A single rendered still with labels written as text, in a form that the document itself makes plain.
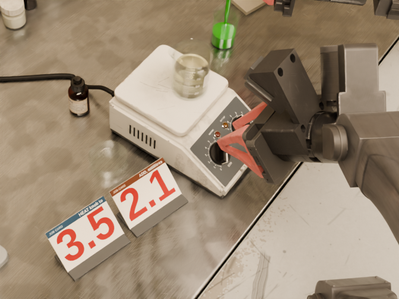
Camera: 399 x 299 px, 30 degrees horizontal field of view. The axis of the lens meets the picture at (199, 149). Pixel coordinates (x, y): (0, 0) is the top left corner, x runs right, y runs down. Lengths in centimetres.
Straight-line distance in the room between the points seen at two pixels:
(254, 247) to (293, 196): 10
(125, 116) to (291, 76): 31
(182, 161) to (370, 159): 39
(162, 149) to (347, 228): 28
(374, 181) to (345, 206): 38
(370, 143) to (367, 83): 10
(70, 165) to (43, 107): 11
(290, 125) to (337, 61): 9
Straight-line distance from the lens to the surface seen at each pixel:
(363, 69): 78
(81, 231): 97
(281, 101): 80
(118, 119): 105
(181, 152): 100
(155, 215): 101
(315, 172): 108
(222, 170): 101
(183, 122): 99
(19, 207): 103
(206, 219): 102
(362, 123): 72
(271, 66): 79
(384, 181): 67
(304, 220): 104
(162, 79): 104
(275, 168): 85
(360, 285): 82
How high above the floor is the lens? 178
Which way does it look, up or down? 54 degrees down
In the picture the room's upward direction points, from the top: 8 degrees clockwise
